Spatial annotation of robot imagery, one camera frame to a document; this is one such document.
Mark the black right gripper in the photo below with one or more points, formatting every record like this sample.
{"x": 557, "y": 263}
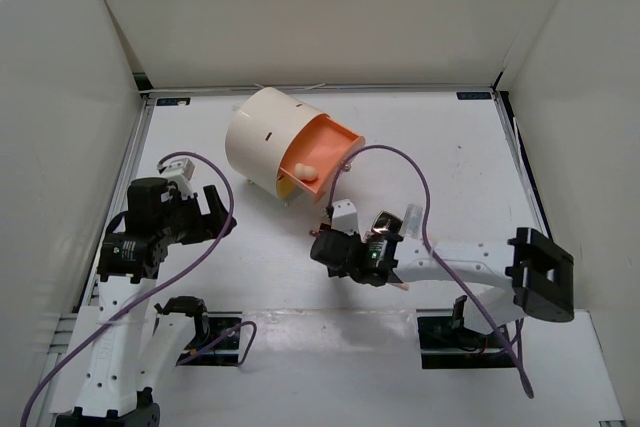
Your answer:
{"x": 333, "y": 272}

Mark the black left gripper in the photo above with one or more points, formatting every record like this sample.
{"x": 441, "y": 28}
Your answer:
{"x": 207, "y": 226}

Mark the black gold square compact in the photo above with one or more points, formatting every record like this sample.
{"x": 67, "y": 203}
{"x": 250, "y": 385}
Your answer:
{"x": 386, "y": 225}

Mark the clear plastic cylinder container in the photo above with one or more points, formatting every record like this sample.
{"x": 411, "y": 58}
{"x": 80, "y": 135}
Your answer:
{"x": 412, "y": 222}

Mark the yellow drawer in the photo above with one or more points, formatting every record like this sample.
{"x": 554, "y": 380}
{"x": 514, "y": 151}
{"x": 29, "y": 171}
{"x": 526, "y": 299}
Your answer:
{"x": 285, "y": 187}

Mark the beige makeup sponge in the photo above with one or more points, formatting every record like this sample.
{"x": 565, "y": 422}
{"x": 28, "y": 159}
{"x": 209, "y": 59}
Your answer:
{"x": 305, "y": 173}

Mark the cream cylindrical drawer organizer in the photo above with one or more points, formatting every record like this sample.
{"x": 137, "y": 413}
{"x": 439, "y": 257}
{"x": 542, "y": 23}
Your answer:
{"x": 261, "y": 132}

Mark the pink top drawer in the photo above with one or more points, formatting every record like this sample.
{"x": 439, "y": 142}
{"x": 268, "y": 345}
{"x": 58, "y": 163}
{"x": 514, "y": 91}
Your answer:
{"x": 324, "y": 144}

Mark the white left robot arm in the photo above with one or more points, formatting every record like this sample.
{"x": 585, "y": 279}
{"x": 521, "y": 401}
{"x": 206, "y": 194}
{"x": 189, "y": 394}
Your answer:
{"x": 124, "y": 373}

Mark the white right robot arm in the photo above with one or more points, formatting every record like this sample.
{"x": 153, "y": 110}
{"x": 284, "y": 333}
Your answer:
{"x": 526, "y": 276}

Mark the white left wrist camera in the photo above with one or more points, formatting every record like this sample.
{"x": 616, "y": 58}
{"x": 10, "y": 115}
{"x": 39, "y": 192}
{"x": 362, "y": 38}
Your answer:
{"x": 179, "y": 173}

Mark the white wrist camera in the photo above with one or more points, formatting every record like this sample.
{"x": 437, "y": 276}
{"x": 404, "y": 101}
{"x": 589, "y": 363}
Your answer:
{"x": 343, "y": 217}
{"x": 179, "y": 173}

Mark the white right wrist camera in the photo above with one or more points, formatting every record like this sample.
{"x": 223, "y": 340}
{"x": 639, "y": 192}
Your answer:
{"x": 343, "y": 217}

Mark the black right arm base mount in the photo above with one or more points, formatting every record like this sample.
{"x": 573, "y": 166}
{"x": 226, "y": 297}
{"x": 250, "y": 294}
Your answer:
{"x": 446, "y": 347}

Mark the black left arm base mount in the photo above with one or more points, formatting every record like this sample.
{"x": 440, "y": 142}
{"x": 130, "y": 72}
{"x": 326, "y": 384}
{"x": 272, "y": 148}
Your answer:
{"x": 224, "y": 354}

